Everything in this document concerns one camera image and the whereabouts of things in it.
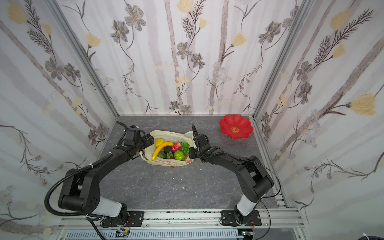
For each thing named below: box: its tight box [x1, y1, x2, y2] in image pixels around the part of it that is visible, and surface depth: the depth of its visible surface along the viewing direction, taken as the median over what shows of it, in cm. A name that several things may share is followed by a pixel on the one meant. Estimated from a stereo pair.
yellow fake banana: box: [152, 141, 174, 161], surface depth 96 cm
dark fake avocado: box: [163, 146, 172, 154], surface depth 97 cm
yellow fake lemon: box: [155, 138, 165, 149], surface depth 100 cm
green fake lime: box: [157, 151, 167, 159], surface depth 95 cm
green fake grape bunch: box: [180, 141, 190, 154], surface depth 100 cm
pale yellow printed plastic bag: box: [140, 130, 195, 167], surface depth 95 cm
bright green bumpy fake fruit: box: [174, 151, 185, 161], surface depth 93 cm
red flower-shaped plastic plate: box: [219, 114, 254, 140], surface depth 116 cm
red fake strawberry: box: [172, 141, 183, 152], surface depth 97 cm
